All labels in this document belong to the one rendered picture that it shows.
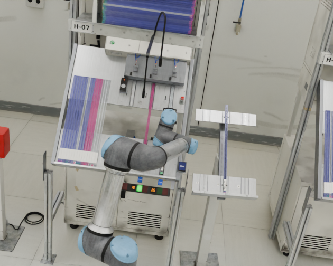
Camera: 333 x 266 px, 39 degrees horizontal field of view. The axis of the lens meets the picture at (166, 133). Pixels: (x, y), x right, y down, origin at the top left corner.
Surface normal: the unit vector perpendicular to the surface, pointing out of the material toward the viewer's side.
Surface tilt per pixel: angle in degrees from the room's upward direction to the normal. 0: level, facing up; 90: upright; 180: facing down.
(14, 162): 0
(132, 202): 90
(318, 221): 90
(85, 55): 48
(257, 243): 0
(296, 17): 90
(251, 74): 90
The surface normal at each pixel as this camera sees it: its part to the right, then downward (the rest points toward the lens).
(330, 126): 0.04, -0.31
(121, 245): 0.23, -0.84
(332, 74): -0.06, 0.45
